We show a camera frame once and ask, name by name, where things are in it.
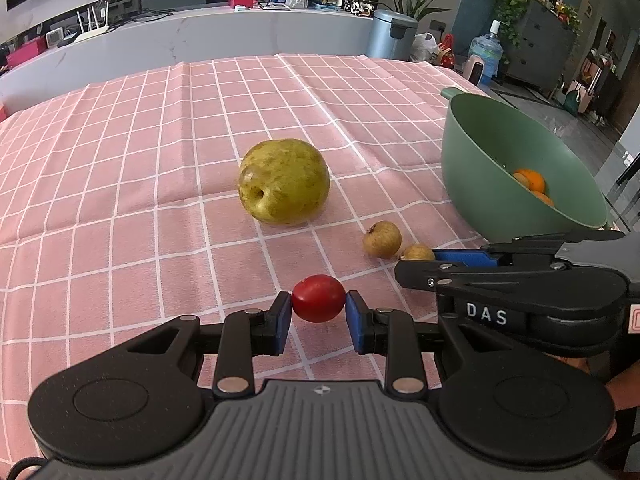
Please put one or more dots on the green colander bowl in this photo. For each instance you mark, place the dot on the green colander bowl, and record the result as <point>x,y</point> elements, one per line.
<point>480,170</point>

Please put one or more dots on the red gift bag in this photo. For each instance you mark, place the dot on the red gift bag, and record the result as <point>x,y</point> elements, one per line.
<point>446,52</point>

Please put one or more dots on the grey trash bin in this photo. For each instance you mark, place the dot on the grey trash bin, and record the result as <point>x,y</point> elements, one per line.
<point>390,37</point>

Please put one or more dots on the red cherry tomato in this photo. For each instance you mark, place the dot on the red cherry tomato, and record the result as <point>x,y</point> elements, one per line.
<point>318,298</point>

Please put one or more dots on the magenta box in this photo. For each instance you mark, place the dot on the magenta box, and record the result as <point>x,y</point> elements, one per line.
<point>25,52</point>

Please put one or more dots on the black and white figurine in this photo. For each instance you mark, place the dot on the black and white figurine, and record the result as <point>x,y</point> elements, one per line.
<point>361,9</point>

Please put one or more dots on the dark grey cabinet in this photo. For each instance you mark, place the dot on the dark grey cabinet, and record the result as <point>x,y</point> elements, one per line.
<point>540,55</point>

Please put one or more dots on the brown longan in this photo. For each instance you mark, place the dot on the brown longan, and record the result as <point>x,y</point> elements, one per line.
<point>382,239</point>
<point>417,252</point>
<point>521,178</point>

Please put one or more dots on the white router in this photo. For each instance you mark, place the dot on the white router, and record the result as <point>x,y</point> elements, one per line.
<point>94,30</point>

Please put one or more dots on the white plastic bag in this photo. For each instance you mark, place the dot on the white plastic bag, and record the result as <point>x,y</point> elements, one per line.
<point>425,47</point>

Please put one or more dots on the small white heater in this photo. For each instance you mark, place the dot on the small white heater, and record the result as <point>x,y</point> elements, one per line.
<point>473,71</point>

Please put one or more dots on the person's right forearm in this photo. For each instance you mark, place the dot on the person's right forearm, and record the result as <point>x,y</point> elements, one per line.
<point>625,390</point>

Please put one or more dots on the yellow-green pear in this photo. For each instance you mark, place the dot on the yellow-green pear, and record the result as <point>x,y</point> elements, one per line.
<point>284,181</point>

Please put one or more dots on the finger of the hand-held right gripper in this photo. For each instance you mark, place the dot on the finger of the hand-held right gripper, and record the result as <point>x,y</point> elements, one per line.
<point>465,256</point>
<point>425,274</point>

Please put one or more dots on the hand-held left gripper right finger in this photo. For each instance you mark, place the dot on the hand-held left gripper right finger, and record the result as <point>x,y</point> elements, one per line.
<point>356,322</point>

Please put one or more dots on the long grey media console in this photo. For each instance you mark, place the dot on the long grey media console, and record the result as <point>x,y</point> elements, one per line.
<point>200,35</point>

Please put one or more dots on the orange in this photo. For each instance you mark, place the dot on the orange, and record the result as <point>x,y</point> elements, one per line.
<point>544,199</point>
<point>534,179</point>

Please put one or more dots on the small white clock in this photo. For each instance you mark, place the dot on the small white clock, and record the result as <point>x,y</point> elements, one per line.
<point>55,40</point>

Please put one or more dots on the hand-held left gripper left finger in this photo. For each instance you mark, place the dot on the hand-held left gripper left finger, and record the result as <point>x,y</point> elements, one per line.
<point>282,322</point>

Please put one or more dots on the pink checked tablecloth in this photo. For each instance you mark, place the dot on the pink checked tablecloth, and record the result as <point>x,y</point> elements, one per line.
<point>125,185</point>

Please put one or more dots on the large water bottle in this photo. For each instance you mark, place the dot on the large water bottle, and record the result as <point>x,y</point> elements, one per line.
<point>486,52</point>

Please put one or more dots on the wall socket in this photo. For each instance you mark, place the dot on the wall socket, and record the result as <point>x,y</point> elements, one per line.
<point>438,26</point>

